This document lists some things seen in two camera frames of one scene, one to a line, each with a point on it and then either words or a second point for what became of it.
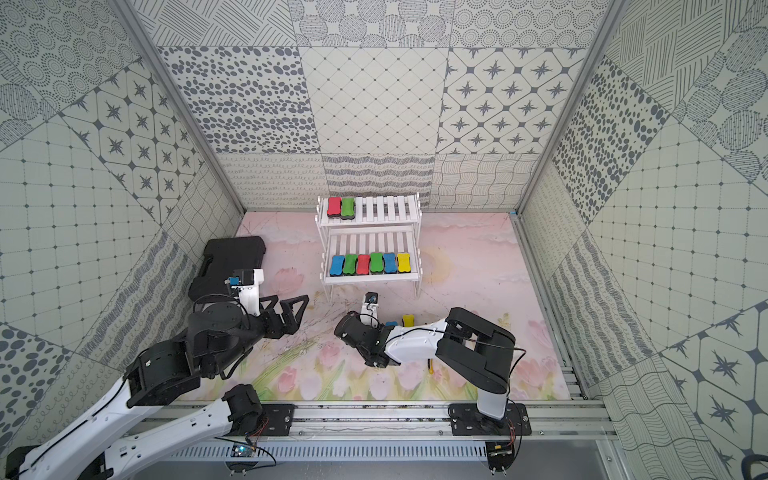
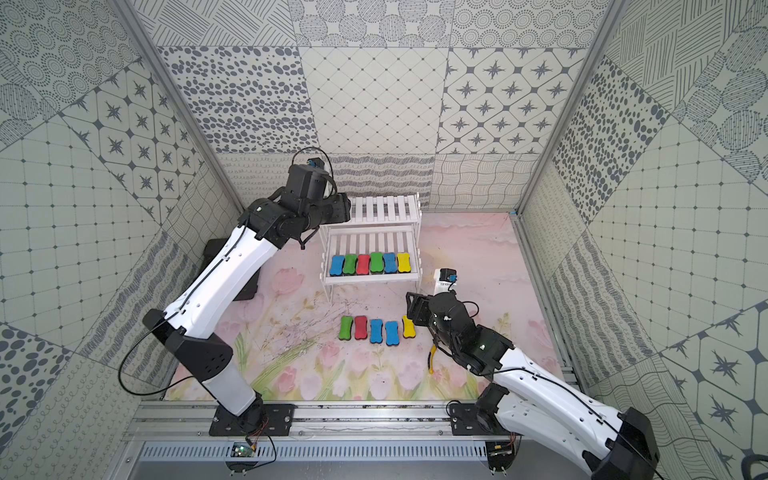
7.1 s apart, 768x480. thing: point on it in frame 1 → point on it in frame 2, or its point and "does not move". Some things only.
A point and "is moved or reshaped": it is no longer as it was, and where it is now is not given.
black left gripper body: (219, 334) → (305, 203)
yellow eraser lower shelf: (404, 262) does not move
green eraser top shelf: (347, 206) is moved or reshaped
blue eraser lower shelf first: (336, 265) does not move
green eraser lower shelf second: (349, 264) does not move
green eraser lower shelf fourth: (377, 263) does not move
